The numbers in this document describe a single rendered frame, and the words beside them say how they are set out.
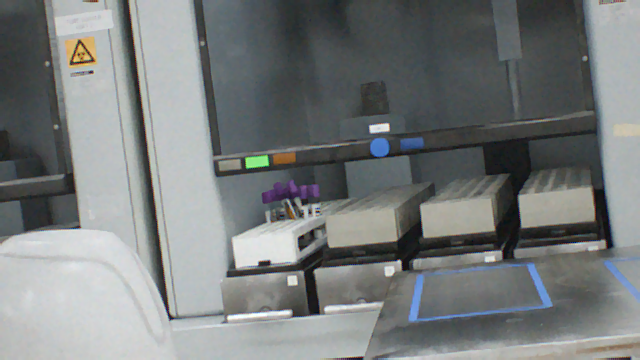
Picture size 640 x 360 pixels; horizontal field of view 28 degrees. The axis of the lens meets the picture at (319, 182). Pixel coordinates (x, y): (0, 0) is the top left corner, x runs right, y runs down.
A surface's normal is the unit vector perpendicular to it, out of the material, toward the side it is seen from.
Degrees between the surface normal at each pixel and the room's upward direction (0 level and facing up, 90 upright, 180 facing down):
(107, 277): 66
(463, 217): 90
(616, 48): 90
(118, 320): 75
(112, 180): 90
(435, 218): 90
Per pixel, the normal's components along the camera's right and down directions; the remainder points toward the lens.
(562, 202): -0.22, 0.07
